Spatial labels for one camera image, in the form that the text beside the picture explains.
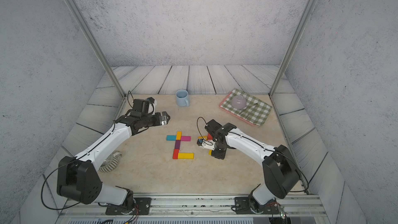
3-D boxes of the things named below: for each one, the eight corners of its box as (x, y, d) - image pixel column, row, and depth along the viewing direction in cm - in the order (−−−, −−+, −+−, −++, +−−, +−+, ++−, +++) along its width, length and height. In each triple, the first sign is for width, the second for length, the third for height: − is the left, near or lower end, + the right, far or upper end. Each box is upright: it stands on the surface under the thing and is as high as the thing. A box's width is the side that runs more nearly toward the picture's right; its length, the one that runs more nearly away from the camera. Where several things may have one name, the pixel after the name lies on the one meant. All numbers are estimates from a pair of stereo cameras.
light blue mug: (175, 108, 114) (174, 101, 108) (177, 96, 122) (176, 89, 116) (188, 108, 114) (187, 101, 108) (189, 96, 122) (189, 89, 116)
